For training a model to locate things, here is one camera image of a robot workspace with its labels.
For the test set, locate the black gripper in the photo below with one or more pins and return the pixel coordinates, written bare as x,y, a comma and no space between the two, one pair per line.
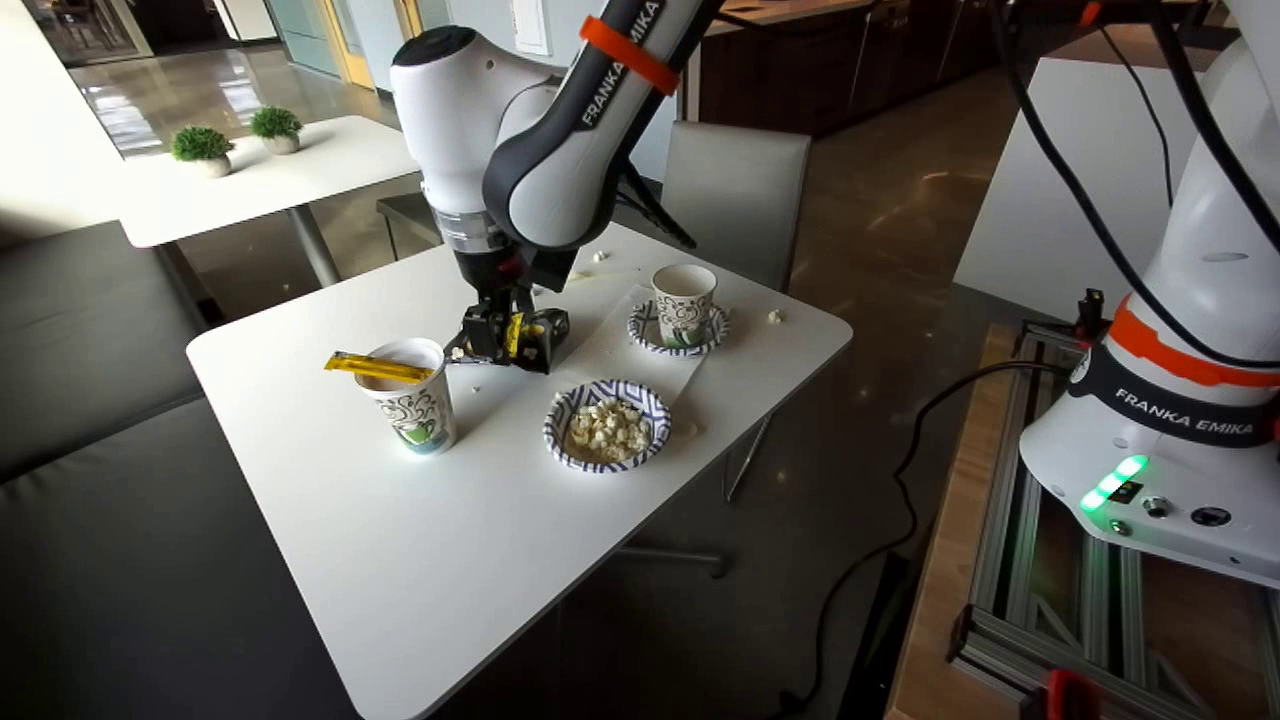
503,278

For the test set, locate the black snack packet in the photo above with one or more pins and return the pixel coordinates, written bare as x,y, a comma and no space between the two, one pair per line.
515,343

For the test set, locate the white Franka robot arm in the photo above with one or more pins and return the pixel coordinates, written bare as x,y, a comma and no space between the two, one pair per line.
574,146

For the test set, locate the tall patterned paper cup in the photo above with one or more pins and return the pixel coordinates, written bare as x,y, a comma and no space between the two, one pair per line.
421,410

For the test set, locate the yellow stick packet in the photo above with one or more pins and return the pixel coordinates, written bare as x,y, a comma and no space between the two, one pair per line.
367,365

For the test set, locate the patterned coffee cup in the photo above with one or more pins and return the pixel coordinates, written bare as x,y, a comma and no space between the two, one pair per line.
683,304

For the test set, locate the long white food smear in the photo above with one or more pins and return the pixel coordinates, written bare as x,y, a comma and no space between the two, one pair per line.
586,275

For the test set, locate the white popcorn piece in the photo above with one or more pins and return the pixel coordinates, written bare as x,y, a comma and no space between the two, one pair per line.
603,256
774,317

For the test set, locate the patterned saucer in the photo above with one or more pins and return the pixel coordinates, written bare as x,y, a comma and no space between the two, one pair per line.
642,324

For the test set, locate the patterned bowl with food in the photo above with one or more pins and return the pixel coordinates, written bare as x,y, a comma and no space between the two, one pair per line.
606,424

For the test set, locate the grey chair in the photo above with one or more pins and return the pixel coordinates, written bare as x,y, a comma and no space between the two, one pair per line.
405,218
747,201

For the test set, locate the white paper napkin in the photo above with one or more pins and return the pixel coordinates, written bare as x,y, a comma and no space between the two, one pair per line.
668,374

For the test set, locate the white dining table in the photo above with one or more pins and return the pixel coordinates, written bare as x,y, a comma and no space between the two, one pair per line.
400,562

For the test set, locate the white side table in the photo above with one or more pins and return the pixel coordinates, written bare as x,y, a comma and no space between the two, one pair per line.
266,186

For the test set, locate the small potted green plant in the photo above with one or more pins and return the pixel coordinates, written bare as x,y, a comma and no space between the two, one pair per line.
279,125
201,146

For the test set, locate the yellow framed glass door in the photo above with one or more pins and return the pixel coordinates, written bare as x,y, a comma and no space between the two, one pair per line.
408,10
345,54

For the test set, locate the dark wood counter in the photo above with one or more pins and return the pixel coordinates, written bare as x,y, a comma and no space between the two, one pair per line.
864,65

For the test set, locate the dark upholstered bench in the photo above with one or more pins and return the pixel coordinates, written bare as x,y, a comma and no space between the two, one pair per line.
92,533

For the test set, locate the wooden board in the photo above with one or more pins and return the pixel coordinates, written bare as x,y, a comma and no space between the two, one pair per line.
945,574

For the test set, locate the white paper wall notice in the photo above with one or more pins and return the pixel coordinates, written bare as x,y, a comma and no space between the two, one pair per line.
529,19

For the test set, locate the aluminium profile frame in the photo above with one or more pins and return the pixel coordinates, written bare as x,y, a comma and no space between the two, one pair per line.
1001,587

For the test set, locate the small black clamp post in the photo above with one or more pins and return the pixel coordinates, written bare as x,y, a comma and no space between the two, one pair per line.
1093,314

